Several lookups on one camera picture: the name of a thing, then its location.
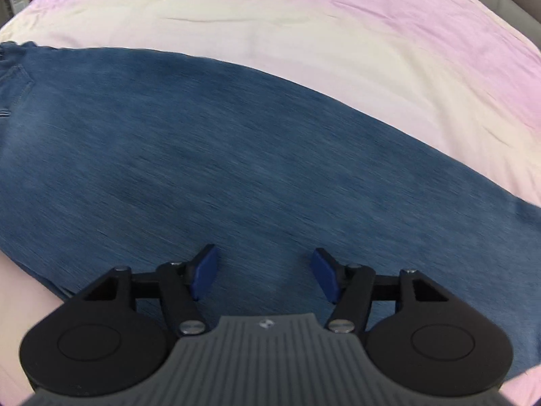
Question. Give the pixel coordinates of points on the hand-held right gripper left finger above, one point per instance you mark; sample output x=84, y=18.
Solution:
x=205, y=271

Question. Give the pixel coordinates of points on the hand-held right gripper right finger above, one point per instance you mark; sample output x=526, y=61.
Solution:
x=323, y=277

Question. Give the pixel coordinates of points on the blue denim pants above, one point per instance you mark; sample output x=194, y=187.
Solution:
x=211, y=156

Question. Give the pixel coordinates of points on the pink floral blanket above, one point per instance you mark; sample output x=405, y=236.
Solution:
x=317, y=29

